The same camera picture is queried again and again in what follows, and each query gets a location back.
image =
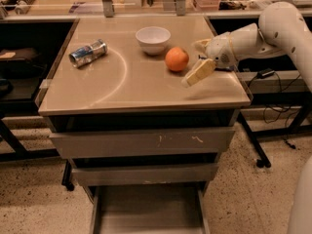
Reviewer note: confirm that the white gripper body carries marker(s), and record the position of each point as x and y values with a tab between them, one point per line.
218	52

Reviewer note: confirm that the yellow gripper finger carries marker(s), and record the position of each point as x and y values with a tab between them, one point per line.
201	70
201	45

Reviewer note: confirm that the orange fruit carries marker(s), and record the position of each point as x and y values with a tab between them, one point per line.
176	59

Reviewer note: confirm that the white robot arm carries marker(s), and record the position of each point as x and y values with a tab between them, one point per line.
280	30

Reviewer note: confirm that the top grey drawer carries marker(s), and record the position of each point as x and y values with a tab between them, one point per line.
142	142

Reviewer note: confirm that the grey drawer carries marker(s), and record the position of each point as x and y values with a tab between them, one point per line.
145	174
142	142

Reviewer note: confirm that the grey drawer cabinet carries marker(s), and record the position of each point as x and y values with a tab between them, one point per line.
128	90

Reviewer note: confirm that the middle grey drawer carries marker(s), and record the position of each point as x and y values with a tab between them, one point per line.
145	174

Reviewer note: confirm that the open bottom drawer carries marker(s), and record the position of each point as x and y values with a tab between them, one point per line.
149	209

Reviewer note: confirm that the dark blue snack wrapper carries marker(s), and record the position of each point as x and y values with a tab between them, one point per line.
226	69

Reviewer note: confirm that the white bowl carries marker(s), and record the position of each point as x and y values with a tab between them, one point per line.
153	40

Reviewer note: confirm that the black power adapter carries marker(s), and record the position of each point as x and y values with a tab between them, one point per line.
265	73

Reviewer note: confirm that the crushed soda can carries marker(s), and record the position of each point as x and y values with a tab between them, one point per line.
88	53

